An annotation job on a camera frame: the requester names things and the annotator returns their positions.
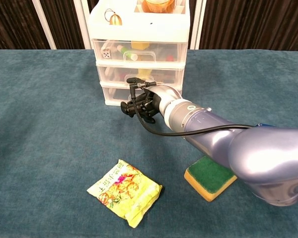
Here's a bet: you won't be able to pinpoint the clear highest cabinet drawer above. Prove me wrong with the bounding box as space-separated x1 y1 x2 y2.
91 39 189 62

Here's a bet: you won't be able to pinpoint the jar of orange rubber bands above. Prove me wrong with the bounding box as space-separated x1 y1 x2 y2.
141 0 176 14

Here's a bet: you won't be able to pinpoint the teal table cloth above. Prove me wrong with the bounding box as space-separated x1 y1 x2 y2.
0 49 298 238

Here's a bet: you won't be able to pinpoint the clear lowest cabinet drawer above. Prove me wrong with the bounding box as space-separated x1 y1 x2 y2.
102 86 182 106

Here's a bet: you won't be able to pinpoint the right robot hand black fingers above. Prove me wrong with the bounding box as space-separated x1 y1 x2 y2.
120 83 183 124

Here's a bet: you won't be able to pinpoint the yellow block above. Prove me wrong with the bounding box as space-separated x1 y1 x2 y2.
131 42 150 50

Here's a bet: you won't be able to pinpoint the small gold bell with ring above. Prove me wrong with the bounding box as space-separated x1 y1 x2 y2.
104 8 123 26

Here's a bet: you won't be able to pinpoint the green and yellow sponge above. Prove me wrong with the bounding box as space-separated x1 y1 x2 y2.
184 155 238 202

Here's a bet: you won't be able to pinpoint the white frame post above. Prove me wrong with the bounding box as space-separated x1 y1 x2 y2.
31 0 57 50
73 0 93 50
189 0 207 50

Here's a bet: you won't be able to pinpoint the white plastic drawer cabinet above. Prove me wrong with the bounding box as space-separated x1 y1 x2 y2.
86 0 191 107

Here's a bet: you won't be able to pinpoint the yellow snack packet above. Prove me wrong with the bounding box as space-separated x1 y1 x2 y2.
86 159 163 229

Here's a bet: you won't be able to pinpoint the green and white marker tube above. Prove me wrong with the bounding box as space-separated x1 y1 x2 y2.
116 44 139 61

